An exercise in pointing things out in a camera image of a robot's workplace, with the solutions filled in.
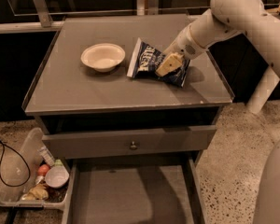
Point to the white bowl in bin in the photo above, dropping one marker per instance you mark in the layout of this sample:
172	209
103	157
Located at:
56	177

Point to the round metal drawer knob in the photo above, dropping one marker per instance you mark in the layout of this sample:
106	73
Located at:
133	146

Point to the grey drawer cabinet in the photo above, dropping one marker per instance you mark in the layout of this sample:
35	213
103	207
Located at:
66	96

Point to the grey top drawer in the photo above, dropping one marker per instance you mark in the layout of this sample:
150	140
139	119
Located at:
117	143

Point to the yellow crumpled item in bin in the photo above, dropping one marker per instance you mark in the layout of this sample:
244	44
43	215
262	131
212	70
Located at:
39	192

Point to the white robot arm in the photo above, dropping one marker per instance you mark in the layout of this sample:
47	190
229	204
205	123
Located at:
222	21

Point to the open middle drawer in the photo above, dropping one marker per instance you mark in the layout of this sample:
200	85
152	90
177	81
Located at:
135	190

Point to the red round fruit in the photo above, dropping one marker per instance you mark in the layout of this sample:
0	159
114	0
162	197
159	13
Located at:
43	169

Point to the clear plastic bin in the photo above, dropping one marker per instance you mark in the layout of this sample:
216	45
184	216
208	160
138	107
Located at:
20	175

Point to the metal railing frame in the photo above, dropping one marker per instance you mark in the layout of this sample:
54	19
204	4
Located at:
135	16

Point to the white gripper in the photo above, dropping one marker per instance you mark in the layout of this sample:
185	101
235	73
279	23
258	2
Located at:
182	46

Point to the white tube in bin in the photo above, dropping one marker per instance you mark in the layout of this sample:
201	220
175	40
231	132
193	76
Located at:
47	156

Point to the blue chip bag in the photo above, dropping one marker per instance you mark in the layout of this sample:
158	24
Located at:
145	61

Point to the white paper bowl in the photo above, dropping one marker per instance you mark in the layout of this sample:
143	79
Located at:
103	57

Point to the white diagonal pole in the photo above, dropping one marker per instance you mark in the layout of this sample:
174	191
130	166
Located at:
263	91

